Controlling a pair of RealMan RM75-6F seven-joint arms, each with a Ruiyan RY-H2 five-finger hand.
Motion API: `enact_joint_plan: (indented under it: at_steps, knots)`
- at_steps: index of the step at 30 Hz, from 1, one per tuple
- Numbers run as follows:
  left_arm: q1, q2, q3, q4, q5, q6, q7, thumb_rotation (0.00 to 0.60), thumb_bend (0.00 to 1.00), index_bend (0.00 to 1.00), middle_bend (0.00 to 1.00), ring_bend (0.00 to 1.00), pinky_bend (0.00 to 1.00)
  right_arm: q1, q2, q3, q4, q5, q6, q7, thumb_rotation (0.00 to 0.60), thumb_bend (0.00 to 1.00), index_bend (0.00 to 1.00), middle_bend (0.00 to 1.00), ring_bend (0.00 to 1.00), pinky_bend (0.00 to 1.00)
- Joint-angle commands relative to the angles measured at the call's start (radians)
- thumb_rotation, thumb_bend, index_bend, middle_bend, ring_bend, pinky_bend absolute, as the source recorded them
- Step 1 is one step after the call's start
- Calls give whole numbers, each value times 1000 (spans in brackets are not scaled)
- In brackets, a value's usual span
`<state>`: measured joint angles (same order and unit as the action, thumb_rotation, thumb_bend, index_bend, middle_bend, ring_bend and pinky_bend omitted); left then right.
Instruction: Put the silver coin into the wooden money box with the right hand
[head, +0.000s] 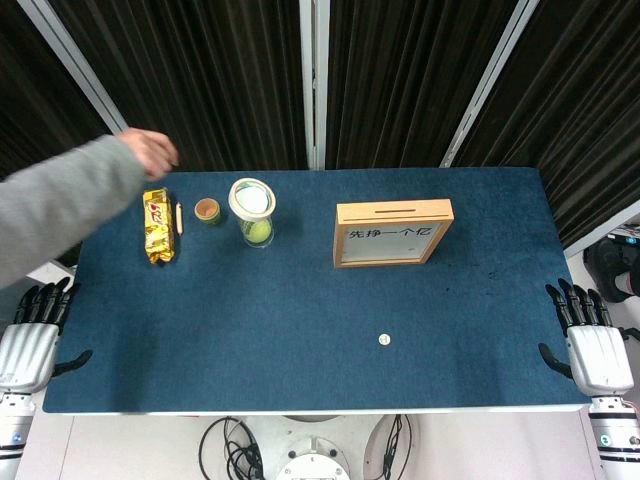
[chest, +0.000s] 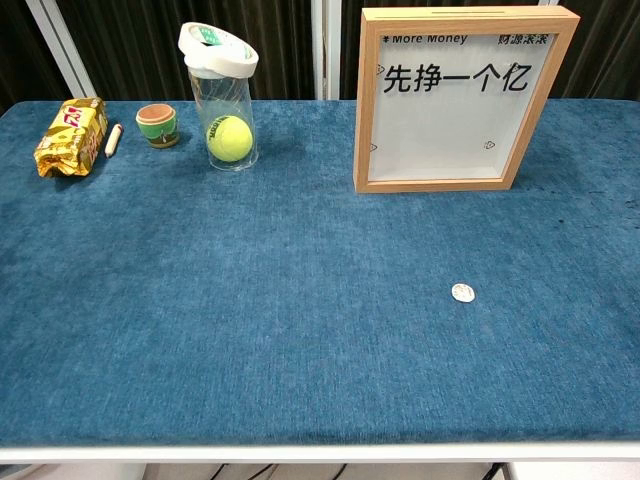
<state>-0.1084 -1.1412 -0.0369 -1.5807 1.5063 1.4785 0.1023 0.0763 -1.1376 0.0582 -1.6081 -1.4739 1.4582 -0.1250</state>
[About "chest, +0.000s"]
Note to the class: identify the small silver coin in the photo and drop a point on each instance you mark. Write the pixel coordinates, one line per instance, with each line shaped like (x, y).
(463, 292)

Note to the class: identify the blue fabric table cloth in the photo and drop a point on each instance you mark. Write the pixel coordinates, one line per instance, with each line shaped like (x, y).
(250, 300)

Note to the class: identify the yellow-green tennis ball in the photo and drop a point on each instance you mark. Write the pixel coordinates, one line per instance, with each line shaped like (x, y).
(229, 138)

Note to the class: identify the clear plastic tube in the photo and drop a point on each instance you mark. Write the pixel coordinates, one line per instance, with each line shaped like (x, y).
(220, 95)

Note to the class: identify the small green wooden cup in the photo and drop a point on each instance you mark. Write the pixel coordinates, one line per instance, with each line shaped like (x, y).
(159, 131)

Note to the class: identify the small wooden stick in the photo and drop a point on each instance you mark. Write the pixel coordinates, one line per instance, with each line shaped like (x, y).
(113, 141)

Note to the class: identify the yellow snack packet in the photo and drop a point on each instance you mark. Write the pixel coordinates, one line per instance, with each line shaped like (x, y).
(70, 140)

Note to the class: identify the wooden frame money box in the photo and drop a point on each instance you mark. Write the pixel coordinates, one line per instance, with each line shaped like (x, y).
(366, 100)

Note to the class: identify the white metal frame post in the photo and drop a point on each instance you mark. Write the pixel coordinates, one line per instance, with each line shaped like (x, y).
(325, 50)
(65, 50)

